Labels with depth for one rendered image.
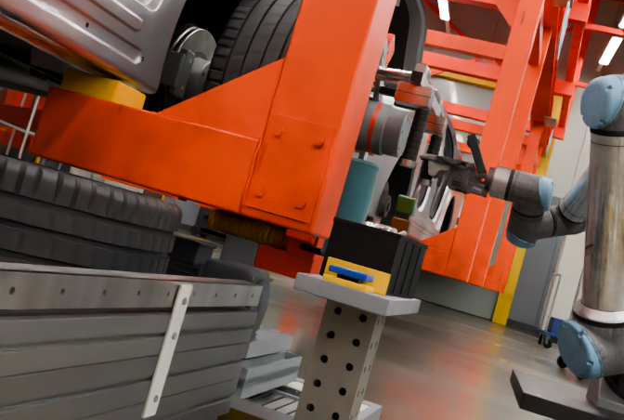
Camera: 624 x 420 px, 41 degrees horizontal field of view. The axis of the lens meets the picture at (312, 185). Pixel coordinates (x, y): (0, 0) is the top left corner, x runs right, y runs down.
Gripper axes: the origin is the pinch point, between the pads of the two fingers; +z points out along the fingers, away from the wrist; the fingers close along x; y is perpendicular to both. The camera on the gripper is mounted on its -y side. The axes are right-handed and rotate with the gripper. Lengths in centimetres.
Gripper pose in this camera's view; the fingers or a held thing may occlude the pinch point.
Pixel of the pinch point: (424, 155)
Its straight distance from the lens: 243.4
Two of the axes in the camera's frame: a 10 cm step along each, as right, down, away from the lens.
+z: -9.3, -2.5, 2.8
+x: 2.5, 1.3, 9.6
